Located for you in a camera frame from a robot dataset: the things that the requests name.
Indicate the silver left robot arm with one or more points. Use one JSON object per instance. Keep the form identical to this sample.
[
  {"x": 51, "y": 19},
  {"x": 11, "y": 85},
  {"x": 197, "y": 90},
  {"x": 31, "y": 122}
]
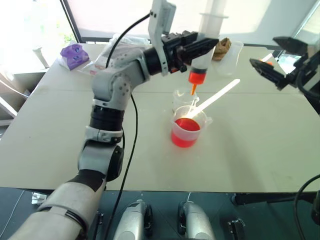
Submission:
[{"x": 110, "y": 85}]

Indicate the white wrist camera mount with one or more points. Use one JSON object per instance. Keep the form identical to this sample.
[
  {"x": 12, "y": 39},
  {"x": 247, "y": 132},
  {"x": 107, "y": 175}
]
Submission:
[
  {"x": 160, "y": 30},
  {"x": 312, "y": 82}
]

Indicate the clear plastic container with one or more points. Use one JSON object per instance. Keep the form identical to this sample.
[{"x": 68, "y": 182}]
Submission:
[{"x": 231, "y": 58}]

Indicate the black window frame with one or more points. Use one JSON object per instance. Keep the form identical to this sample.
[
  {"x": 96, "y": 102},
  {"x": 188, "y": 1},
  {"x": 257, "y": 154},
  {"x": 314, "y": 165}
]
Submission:
[{"x": 72, "y": 22}]

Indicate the white plastic rod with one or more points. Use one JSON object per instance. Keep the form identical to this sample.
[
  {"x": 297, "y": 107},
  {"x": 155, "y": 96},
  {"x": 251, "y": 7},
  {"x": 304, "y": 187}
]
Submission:
[{"x": 217, "y": 96}]

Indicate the silver rounded robot leg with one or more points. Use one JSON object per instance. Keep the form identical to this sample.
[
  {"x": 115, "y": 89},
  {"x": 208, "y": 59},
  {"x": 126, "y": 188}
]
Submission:
[
  {"x": 133, "y": 221},
  {"x": 196, "y": 221}
]

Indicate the clear cup with red liquid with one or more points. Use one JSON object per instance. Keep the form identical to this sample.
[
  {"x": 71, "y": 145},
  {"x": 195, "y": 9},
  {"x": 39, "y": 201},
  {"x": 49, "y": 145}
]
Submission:
[{"x": 186, "y": 132}]

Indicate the brown crumpled lump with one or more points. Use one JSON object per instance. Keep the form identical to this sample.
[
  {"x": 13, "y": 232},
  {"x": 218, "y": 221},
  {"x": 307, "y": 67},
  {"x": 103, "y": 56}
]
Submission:
[{"x": 222, "y": 48}]

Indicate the empty clear plastic cup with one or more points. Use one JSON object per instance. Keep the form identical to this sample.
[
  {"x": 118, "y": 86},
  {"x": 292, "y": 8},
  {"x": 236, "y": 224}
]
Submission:
[{"x": 181, "y": 98}]

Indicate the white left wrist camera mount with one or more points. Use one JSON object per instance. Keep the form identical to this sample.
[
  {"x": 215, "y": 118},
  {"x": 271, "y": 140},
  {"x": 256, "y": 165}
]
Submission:
[{"x": 160, "y": 30}]

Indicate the small orange object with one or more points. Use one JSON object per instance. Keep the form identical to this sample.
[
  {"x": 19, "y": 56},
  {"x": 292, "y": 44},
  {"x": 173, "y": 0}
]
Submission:
[{"x": 268, "y": 61}]

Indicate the white post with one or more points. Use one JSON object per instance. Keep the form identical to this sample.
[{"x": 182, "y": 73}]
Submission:
[{"x": 41, "y": 56}]

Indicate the purple glove box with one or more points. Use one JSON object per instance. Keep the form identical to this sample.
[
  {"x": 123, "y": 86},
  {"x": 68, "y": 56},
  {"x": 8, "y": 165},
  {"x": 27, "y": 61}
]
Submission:
[{"x": 74, "y": 56}]

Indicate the grey chair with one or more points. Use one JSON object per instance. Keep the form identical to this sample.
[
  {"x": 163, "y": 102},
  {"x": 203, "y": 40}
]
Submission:
[{"x": 11, "y": 97}]

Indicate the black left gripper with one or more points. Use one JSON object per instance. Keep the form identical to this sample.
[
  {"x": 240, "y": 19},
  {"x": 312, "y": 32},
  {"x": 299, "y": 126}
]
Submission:
[{"x": 175, "y": 55}]

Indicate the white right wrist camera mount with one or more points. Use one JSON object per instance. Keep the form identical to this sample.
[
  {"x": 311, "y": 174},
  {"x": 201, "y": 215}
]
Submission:
[{"x": 312, "y": 82}]

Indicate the clear syringe with red liquid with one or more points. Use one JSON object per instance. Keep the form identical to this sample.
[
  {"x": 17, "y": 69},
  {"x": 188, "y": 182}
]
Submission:
[{"x": 203, "y": 62}]

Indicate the clear plastic bag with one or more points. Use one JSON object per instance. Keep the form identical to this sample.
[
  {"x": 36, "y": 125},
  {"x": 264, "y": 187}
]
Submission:
[{"x": 117, "y": 50}]

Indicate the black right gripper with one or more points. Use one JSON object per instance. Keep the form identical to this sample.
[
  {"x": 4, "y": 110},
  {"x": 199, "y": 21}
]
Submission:
[{"x": 311, "y": 60}]

